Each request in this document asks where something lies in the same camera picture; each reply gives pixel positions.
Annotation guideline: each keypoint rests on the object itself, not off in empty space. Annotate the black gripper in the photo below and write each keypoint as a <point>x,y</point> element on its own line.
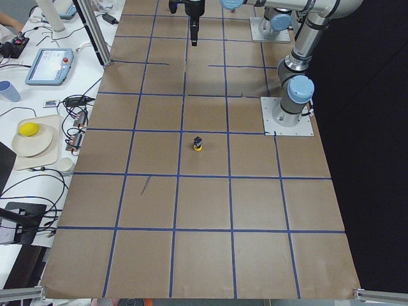
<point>194,8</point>

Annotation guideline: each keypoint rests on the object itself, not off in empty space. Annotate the yellow push button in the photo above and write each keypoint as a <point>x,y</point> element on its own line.
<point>198,143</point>

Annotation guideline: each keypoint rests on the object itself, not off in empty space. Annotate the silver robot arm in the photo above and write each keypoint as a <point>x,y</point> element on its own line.
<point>297,89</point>
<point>268,12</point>

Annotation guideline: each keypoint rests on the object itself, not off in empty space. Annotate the black power adapter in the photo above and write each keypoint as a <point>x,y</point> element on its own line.
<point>110,19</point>

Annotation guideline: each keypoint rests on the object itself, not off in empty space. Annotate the blue teach pendant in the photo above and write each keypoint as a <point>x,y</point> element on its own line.
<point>50,67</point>
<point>65,8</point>

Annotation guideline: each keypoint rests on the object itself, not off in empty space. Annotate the white cardboard tube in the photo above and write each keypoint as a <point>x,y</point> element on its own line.
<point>49,11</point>

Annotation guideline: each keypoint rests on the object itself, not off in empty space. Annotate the small colourful remote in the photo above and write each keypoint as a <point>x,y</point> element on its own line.
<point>51,103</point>

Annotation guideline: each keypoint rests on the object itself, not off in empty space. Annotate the white paper cup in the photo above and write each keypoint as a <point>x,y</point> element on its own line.
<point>66,166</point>

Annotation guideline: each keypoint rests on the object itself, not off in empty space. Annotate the yellow lemon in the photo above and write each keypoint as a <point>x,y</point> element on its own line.
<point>29,129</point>

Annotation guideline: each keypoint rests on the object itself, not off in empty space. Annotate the beige rectangular tray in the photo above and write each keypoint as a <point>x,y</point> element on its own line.
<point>51,154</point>

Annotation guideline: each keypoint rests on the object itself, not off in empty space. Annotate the light blue plastic cup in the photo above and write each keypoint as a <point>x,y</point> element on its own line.
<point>8,91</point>

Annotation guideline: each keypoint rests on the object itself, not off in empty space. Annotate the beige round plate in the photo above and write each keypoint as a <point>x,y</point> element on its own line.
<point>34,145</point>

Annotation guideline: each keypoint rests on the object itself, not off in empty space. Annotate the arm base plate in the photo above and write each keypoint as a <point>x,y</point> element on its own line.
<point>273,31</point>
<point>277,122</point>

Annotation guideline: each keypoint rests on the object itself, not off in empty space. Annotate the aluminium frame post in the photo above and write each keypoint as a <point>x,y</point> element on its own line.
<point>89,20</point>

